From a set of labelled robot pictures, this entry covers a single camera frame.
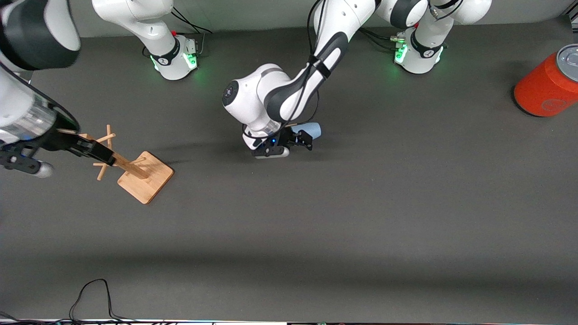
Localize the light blue cup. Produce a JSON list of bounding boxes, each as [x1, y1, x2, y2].
[[291, 122, 322, 140]]

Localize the wooden cup rack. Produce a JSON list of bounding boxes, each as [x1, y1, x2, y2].
[[56, 125, 174, 204]]

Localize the dark grey table mat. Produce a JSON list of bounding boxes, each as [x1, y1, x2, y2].
[[0, 16, 578, 322]]

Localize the orange drink can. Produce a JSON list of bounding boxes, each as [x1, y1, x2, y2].
[[514, 44, 578, 118]]

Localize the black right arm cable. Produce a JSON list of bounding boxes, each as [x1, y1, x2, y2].
[[0, 63, 81, 132]]

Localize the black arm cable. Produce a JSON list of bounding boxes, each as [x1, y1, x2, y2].
[[242, 0, 349, 141], [0, 63, 81, 132]]

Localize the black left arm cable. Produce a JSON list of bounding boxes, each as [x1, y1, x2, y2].
[[242, 0, 349, 141]]

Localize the black left arm base cables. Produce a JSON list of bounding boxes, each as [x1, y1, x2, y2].
[[359, 26, 399, 49]]

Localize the black arm base cables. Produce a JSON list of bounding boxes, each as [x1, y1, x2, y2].
[[359, 26, 399, 49], [144, 7, 213, 59]]

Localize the thin black looped cable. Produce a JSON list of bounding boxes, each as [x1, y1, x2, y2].
[[68, 279, 136, 323]]

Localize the black right arm base cables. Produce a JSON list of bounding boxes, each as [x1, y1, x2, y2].
[[144, 7, 213, 59]]

